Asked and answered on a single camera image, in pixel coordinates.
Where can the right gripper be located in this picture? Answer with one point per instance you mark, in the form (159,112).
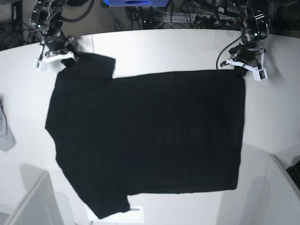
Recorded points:
(63,49)

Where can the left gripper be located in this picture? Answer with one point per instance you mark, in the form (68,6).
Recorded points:
(247,54)

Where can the black T-shirt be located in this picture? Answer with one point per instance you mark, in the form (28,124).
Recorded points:
(164,133)

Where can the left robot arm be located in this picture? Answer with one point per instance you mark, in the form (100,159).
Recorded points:
(254,29)

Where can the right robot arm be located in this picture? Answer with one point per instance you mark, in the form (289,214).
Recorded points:
(46,22)

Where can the white power strip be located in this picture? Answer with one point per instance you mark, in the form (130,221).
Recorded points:
(194,20)

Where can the blue box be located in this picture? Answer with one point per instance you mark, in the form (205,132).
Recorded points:
(127,3)

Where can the grey cloth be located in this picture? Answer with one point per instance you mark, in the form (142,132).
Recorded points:
(7,140)

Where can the black keyboard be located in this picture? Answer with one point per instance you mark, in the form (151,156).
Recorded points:
(294,172)

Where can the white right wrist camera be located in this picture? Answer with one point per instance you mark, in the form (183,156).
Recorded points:
(42,62)

